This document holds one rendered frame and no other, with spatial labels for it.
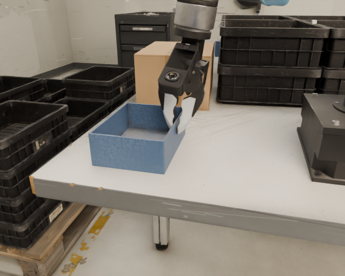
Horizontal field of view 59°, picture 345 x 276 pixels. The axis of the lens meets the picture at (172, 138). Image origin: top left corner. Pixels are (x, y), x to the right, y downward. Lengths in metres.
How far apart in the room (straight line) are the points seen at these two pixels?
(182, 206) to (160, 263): 0.88
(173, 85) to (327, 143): 0.28
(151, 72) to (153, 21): 1.58
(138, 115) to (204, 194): 0.32
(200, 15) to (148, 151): 0.26
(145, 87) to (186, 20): 0.39
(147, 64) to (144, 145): 0.39
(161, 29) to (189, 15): 1.89
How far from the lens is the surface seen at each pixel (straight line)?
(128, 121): 0.78
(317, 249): 1.57
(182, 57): 0.57
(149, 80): 0.92
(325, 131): 0.58
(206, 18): 0.58
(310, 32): 0.96
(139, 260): 1.40
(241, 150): 0.69
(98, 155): 0.62
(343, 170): 0.62
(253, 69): 0.95
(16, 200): 1.20
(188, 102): 0.61
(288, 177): 0.62
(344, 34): 0.99
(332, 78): 1.00
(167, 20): 2.45
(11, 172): 1.15
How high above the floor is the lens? 1.00
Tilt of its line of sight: 24 degrees down
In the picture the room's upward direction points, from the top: straight up
